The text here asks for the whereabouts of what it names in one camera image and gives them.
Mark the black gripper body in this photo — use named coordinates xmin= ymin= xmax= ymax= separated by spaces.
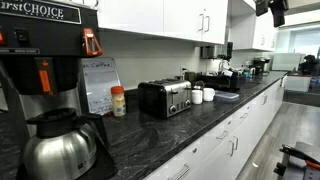
xmin=268 ymin=0 xmax=290 ymax=18

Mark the black and steel toaster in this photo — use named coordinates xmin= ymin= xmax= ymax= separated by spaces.
xmin=137 ymin=78 xmax=193 ymax=120

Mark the white corner upper cabinet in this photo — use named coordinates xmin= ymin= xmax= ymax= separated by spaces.
xmin=229 ymin=0 xmax=279 ymax=53

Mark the white board panel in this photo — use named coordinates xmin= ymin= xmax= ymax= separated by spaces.
xmin=271 ymin=52 xmax=303 ymax=72

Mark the black drip coffee maker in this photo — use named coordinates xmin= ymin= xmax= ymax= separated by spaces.
xmin=252 ymin=57 xmax=272 ymax=76

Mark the blue bottle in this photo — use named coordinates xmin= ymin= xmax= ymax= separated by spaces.
xmin=242 ymin=68 xmax=252 ymax=80

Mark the white red-topped side counter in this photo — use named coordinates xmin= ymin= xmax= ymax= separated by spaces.
xmin=284 ymin=73 xmax=313 ymax=93

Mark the steel under-cabinet dispenser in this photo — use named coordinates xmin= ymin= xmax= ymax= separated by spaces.
xmin=200 ymin=44 xmax=223 ymax=60

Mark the black countertop organizer tray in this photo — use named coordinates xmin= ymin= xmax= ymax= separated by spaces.
xmin=199 ymin=70 xmax=247 ymax=93

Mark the white cylindrical mug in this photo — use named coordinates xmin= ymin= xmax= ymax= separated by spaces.
xmin=191 ymin=89 xmax=204 ymax=106

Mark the white lower cabinet row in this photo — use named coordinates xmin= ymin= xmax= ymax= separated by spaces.
xmin=143 ymin=74 xmax=288 ymax=180

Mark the black robot cart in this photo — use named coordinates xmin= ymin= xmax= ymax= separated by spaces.
xmin=273 ymin=141 xmax=320 ymax=180

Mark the creamer bottle with orange lid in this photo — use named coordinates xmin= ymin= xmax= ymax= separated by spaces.
xmin=110 ymin=85 xmax=127 ymax=118

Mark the small whiteboard sign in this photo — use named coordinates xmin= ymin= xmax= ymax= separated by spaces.
xmin=81 ymin=57 xmax=122 ymax=117

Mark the black commercial coffee machine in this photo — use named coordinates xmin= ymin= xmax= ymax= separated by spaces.
xmin=0 ymin=0 xmax=118 ymax=180

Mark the stainless steel coffee carafe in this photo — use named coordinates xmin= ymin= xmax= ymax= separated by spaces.
xmin=22 ymin=107 xmax=109 ymax=180

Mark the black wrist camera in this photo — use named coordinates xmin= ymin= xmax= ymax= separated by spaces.
xmin=254 ymin=0 xmax=270 ymax=17

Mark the black wall-mounted device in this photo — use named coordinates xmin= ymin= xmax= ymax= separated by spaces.
xmin=226 ymin=41 xmax=234 ymax=62

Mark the silver upper cabinet handle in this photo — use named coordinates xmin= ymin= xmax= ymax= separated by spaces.
xmin=204 ymin=14 xmax=211 ymax=34
xmin=198 ymin=13 xmax=205 ymax=33

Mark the white mug with handle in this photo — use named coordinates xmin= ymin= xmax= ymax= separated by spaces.
xmin=202 ymin=87 xmax=216 ymax=103

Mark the orange handled bar clamp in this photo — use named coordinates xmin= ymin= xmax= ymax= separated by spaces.
xmin=279 ymin=143 xmax=320 ymax=171

